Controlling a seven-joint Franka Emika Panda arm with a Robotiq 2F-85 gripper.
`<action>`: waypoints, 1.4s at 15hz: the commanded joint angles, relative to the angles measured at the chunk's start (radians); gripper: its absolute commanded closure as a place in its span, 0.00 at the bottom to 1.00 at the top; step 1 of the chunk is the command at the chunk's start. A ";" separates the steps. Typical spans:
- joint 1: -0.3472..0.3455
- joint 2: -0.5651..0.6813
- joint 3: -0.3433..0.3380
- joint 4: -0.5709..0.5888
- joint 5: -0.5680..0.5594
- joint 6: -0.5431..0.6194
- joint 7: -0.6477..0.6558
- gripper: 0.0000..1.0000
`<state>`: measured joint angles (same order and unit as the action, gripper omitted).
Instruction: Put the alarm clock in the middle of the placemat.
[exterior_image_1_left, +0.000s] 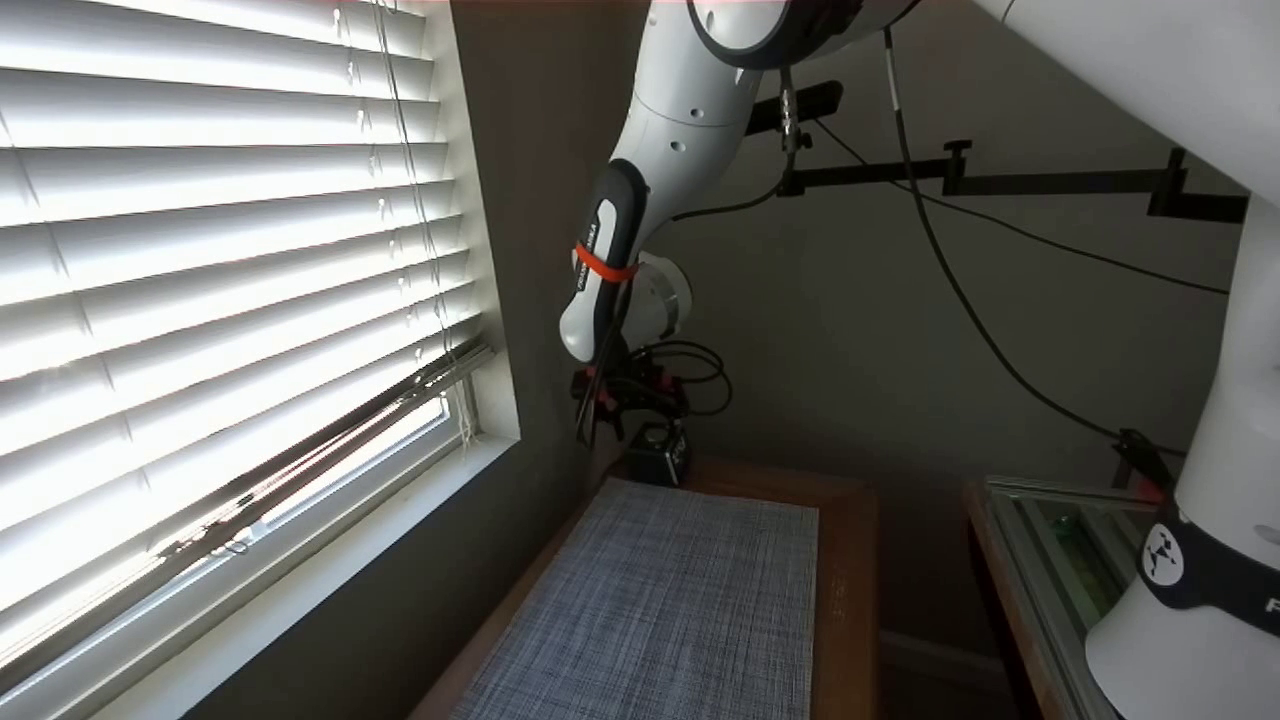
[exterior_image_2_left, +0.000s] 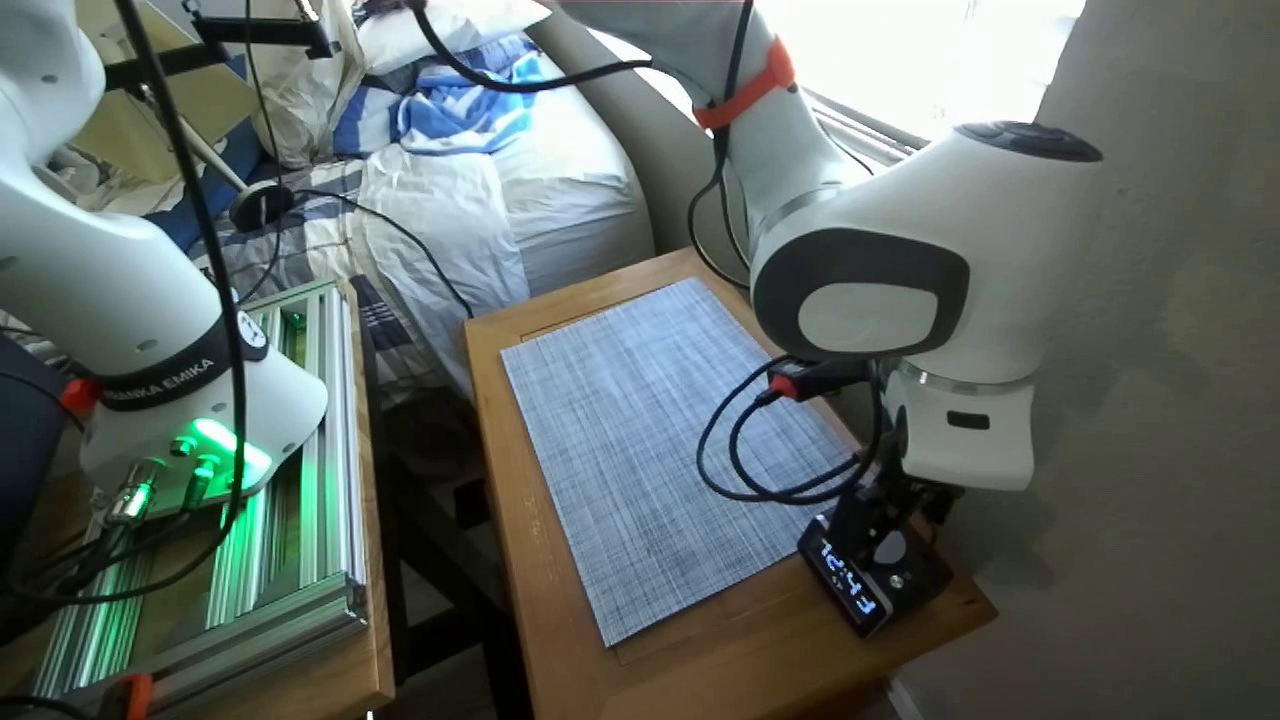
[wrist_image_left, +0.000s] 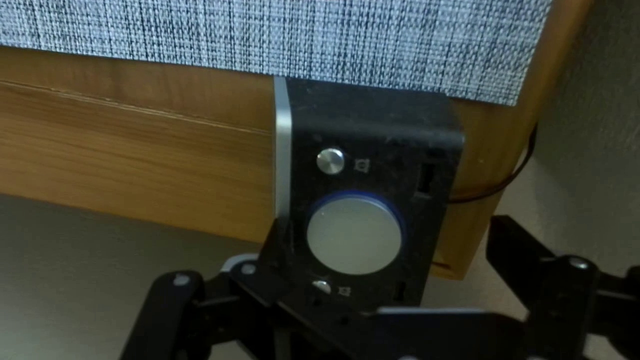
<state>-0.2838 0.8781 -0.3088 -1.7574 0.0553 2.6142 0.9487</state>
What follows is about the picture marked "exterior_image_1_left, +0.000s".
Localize black camera on mount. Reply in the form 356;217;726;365
749;80;843;136

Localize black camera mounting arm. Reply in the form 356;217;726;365
782;139;1248;225

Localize white window blinds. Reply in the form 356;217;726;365
0;0;486;683

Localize green and white tray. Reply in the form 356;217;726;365
990;483;1153;661

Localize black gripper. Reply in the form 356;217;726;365
573;353;686;441

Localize red black clamp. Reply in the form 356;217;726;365
1113;429;1176;505

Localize grey woven placemat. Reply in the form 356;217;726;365
451;480;819;720

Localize black cable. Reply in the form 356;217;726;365
662;24;1233;464

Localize wooden side table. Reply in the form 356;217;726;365
962;477;1124;720

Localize black alarm clock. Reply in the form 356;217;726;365
624;429;686;486

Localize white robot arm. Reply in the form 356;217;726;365
559;0;1280;720

